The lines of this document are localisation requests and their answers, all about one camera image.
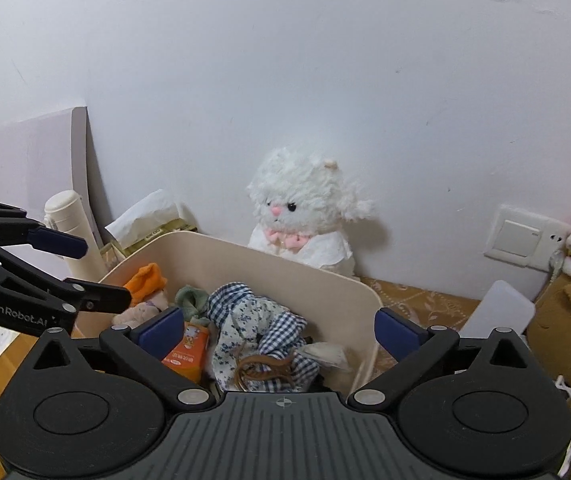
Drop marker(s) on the white phone stand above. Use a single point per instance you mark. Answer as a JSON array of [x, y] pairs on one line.
[[500, 305]]

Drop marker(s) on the beige plastic storage basket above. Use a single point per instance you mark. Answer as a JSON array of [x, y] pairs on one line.
[[315, 300]]

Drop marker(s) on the white wall switch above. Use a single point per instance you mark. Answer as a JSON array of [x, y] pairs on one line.
[[515, 235]]

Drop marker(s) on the white wall socket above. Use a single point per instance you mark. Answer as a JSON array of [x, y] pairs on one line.
[[558, 240]]

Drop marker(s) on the green sock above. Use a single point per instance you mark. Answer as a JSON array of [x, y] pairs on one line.
[[190, 300]]

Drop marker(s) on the orange packet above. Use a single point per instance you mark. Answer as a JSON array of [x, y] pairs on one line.
[[190, 350]]

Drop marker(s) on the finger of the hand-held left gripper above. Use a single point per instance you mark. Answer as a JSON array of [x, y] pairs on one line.
[[100, 299], [58, 242]]

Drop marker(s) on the white lamb plush toy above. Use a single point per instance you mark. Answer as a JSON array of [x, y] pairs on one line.
[[300, 185]]

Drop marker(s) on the floral table mat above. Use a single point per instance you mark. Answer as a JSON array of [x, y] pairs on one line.
[[425, 305]]

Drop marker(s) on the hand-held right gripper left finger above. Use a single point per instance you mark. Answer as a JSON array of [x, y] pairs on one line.
[[158, 332]]

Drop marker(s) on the blue gingham floral cloth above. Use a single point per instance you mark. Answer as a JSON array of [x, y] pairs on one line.
[[245, 320]]

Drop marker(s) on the orange knitted cloth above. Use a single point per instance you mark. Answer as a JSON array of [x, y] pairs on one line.
[[145, 280]]

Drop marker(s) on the white thermos bottle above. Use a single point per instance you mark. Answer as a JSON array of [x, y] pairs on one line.
[[63, 207]]

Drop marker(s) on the tissue box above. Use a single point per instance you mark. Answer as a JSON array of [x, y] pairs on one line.
[[140, 215]]

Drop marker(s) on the pink cloth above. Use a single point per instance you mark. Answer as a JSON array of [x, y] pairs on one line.
[[135, 312]]

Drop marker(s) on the white and purple board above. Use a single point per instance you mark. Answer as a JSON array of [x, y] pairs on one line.
[[15, 160]]

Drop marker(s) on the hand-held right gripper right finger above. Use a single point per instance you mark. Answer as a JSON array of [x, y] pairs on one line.
[[398, 335]]

